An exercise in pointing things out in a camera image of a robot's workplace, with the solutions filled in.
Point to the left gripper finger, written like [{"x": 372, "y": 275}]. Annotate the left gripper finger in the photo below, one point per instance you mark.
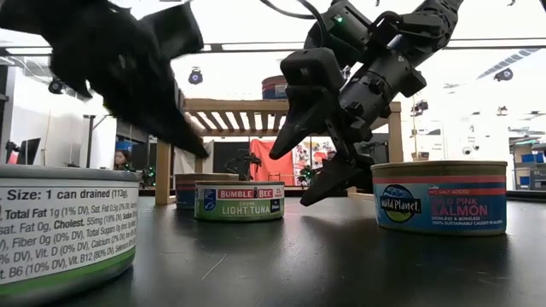
[{"x": 166, "y": 123}]

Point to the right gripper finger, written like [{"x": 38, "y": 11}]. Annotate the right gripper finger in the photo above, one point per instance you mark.
[
  {"x": 307, "y": 111},
  {"x": 337, "y": 177}
]

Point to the Wild Planet pink salmon can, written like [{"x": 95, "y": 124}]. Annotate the Wild Planet pink salmon can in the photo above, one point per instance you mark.
[
  {"x": 273, "y": 89},
  {"x": 441, "y": 206},
  {"x": 184, "y": 192}
]

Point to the Bumble Bee light tuna can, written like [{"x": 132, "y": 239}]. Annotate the Bumble Bee light tuna can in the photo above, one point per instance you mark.
[
  {"x": 64, "y": 230},
  {"x": 239, "y": 204}
]

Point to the black background robot arm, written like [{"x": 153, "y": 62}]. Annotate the black background robot arm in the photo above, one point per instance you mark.
[
  {"x": 308, "y": 175},
  {"x": 243, "y": 164}
]

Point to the wooden slatted shelf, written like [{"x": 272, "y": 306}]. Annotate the wooden slatted shelf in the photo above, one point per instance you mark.
[{"x": 222, "y": 106}]

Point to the floral hanging cloth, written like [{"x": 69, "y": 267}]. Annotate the floral hanging cloth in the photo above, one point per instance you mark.
[{"x": 303, "y": 158}]

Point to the white hanging cloth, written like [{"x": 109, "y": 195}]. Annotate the white hanging cloth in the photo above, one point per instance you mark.
[{"x": 187, "y": 164}]

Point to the blue container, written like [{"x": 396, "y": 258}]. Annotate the blue container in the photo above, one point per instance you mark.
[{"x": 123, "y": 146}]

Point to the thin hanging pole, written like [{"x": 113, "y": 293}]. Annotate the thin hanging pole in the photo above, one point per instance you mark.
[{"x": 413, "y": 123}]

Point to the person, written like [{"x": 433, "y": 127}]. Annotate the person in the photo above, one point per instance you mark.
[{"x": 121, "y": 160}]

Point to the orange hanging cloth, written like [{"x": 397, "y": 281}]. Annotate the orange hanging cloth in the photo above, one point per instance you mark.
[{"x": 273, "y": 164}]

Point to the cardboard box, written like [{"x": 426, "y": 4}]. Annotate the cardboard box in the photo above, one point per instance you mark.
[{"x": 420, "y": 156}]

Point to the black floor stand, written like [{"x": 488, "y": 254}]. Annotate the black floor stand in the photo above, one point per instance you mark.
[{"x": 89, "y": 140}]

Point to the long ceiling light strip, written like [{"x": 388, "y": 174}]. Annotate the long ceiling light strip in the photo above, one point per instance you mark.
[{"x": 256, "y": 46}]

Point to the black monitor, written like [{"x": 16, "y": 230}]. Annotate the black monitor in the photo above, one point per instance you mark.
[{"x": 29, "y": 151}]

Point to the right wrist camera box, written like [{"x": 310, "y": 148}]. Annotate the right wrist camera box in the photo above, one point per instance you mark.
[{"x": 311, "y": 66}]

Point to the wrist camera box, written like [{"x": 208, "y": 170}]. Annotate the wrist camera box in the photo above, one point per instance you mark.
[
  {"x": 311, "y": 66},
  {"x": 175, "y": 30}
]

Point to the black ceiling camera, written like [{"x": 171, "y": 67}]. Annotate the black ceiling camera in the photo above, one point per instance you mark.
[
  {"x": 195, "y": 77},
  {"x": 420, "y": 106},
  {"x": 56, "y": 85},
  {"x": 503, "y": 74}
]

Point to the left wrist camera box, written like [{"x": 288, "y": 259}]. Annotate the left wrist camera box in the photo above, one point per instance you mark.
[{"x": 175, "y": 30}]

